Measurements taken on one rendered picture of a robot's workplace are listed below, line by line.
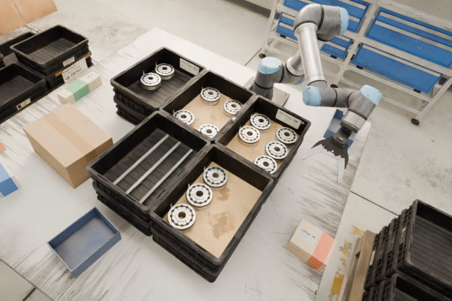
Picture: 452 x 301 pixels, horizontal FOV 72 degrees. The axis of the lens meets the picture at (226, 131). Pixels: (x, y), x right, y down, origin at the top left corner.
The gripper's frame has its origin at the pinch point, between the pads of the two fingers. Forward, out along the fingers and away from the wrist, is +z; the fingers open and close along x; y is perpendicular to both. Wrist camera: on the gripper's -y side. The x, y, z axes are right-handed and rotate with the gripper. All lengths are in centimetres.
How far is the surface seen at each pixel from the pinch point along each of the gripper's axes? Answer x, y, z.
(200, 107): 65, 25, 7
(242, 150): 33.1, 18.9, 11.7
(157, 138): 66, 4, 27
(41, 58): 195, 41, 41
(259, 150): 27.0, 22.5, 8.1
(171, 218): 34, -16, 42
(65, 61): 177, 44, 33
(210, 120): 55, 22, 9
